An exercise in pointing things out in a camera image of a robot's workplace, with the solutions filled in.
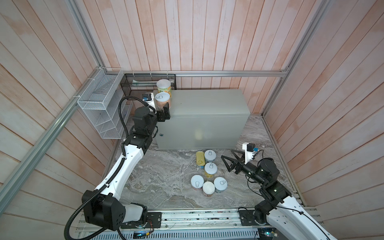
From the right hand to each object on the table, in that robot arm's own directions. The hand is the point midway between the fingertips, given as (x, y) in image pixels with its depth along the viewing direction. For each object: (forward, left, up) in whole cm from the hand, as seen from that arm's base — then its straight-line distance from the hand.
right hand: (227, 154), depth 72 cm
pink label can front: (-8, +14, -18) cm, 24 cm away
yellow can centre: (0, +6, -18) cm, 19 cm away
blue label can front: (-9, +2, -17) cm, 19 cm away
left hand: (+18, +34, +15) cm, 41 cm away
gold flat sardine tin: (+7, +12, -18) cm, 23 cm away
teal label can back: (+9, +6, -18) cm, 21 cm away
